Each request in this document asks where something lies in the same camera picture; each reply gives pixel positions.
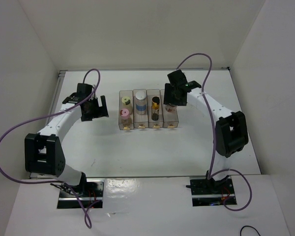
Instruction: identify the red label spice jar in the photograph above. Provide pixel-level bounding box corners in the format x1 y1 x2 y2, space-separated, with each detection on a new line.
165 104 177 113

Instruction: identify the black gold pepper grinder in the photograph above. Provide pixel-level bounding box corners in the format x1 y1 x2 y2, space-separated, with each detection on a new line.
151 96 160 121

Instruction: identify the pink cap spice bottle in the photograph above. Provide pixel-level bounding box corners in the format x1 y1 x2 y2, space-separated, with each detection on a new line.
119 109 132 126

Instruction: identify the yellow cap spice bottle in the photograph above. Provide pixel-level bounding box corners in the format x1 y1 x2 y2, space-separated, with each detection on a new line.
121 96 133 115

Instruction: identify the white blue cylindrical shaker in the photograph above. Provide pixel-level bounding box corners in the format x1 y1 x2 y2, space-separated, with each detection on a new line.
135 90 147 115

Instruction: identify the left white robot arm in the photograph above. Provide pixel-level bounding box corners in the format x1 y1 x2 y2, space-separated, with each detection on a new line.
25 83 109 197

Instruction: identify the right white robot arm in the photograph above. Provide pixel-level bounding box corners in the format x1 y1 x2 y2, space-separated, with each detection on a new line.
164 69 249 193

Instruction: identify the clear organizer bin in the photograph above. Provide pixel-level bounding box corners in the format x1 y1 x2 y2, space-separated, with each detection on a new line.
160 89 179 129
147 89 163 129
133 89 148 129
118 90 134 131

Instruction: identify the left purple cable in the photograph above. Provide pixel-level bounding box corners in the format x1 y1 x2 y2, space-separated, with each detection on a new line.
0 68 106 229

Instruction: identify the purple cable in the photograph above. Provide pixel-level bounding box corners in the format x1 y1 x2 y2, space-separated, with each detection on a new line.
177 53 253 211
0 68 106 229

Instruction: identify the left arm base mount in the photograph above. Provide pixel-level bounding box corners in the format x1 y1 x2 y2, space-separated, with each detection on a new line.
57 178 105 209

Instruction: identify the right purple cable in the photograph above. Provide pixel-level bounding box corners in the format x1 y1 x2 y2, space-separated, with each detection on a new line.
177 53 253 211

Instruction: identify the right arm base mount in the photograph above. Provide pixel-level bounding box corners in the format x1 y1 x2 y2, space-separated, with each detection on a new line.
185 176 237 207

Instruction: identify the thin black cable loop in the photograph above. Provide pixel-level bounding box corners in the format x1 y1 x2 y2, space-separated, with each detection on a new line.
240 225 261 236

